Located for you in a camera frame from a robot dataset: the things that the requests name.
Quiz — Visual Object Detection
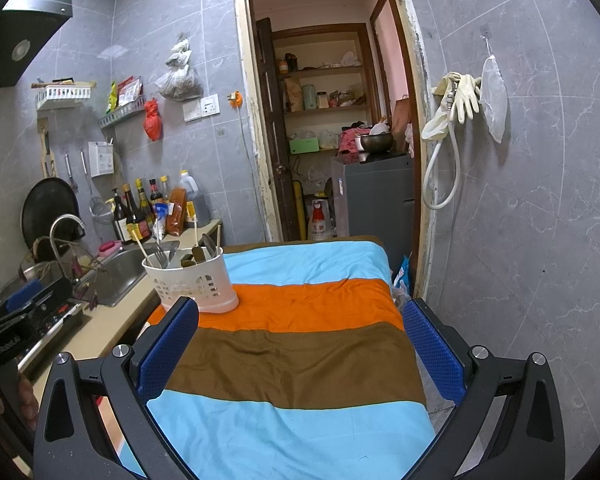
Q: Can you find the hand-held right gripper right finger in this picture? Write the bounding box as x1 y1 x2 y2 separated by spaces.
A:
401 297 566 480

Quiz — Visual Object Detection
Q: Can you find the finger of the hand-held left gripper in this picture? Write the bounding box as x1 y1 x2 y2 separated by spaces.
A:
27 276 76 323
0 279 46 322

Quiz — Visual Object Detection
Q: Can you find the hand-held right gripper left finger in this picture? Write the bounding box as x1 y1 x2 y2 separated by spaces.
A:
32 296 201 480

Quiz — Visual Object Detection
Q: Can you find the white plastic utensil basket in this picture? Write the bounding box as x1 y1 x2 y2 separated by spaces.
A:
141 245 240 314

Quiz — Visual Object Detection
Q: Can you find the person's left hand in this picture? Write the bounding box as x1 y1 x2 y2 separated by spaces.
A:
0 374 39 433

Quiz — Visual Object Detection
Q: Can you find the steel pot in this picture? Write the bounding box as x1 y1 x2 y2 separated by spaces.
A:
17 260 68 294

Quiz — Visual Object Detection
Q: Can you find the induction cooker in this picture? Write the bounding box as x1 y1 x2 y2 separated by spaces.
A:
0 300 88 376

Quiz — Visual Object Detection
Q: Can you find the beige kitchen counter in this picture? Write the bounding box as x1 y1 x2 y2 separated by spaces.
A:
15 217 224 441

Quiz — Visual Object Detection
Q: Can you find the steel sink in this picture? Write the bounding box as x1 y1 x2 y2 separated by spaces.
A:
75 240 181 308

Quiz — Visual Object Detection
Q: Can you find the steel faucet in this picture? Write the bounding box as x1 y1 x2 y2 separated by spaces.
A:
49 214 87 281

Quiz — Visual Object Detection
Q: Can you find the black wok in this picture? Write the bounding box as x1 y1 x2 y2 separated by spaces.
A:
21 177 80 261

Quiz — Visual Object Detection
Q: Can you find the metal mesh strainer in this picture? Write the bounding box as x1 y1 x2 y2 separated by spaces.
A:
80 150 112 226

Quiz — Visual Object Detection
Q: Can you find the yellow label soy sauce bottle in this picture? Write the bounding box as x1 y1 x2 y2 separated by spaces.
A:
122 183 152 242

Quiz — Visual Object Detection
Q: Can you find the striped blanket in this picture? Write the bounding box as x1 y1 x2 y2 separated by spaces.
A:
87 240 438 480

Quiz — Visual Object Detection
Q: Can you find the metal peeler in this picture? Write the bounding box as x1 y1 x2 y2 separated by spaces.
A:
62 154 78 192

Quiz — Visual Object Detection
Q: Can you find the blue and white packet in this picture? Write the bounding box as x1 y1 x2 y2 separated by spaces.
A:
152 202 173 241

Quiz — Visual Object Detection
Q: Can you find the dark sauce bottle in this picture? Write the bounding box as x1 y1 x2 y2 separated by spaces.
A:
134 178 156 231

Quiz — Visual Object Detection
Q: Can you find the brown spice bag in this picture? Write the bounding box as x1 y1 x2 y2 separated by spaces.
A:
165 187 188 237

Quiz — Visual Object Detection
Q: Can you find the wooden hanging board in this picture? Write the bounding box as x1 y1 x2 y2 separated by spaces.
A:
36 117 57 178

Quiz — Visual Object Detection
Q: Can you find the red and white bag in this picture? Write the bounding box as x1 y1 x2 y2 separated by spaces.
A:
307 199 333 242

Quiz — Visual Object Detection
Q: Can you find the red plastic bag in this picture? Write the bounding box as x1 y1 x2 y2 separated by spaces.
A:
143 98 162 142

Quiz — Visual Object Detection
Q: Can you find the red seasoning packet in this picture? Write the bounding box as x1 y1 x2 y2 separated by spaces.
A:
116 76 145 108

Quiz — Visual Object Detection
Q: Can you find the metal bowl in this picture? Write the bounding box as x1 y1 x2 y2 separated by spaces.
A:
360 132 395 154

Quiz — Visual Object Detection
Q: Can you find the red cloth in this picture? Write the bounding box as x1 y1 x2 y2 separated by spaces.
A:
337 127 376 155

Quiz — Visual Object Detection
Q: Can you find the cream rubber glove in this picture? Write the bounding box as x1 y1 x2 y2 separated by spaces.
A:
450 75 482 123
421 72 463 142

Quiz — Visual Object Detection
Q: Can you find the brown board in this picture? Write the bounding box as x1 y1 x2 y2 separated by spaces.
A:
391 95 412 153

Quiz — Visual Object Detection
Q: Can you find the green box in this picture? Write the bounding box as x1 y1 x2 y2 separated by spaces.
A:
289 137 321 156

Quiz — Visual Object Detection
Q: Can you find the clear plastic bag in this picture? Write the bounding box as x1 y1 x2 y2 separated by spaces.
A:
154 35 203 101

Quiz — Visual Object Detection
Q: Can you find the brown wooden door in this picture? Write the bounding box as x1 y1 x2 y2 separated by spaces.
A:
254 16 303 242

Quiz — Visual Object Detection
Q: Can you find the black range hood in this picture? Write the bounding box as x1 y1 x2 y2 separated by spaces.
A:
0 0 76 93

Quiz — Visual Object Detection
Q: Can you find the white mesh bag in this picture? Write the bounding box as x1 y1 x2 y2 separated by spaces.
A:
480 35 508 143

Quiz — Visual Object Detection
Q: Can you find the brown paper bag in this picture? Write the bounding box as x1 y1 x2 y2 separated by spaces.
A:
284 77 304 113

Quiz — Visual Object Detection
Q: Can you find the wooden shelf unit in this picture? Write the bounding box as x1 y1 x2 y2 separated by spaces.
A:
272 22 381 161

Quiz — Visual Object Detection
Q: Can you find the white wall holder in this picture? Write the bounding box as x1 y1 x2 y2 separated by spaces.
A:
88 140 116 178

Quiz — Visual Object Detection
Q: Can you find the white hose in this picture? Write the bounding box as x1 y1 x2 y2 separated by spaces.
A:
421 87 462 210

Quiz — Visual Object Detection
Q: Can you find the grey wall shelf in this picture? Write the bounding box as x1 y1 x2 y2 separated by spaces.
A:
98 94 146 130

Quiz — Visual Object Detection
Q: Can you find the yellow handled tool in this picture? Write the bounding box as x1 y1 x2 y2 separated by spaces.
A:
292 180 307 240

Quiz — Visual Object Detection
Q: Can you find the white wall basket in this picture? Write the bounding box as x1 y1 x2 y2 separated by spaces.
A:
34 82 92 111

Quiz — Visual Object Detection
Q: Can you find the white power cable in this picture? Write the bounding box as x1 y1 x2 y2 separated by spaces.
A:
237 107 257 172

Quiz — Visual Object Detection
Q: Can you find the cream door frame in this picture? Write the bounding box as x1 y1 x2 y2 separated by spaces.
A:
232 0 438 301

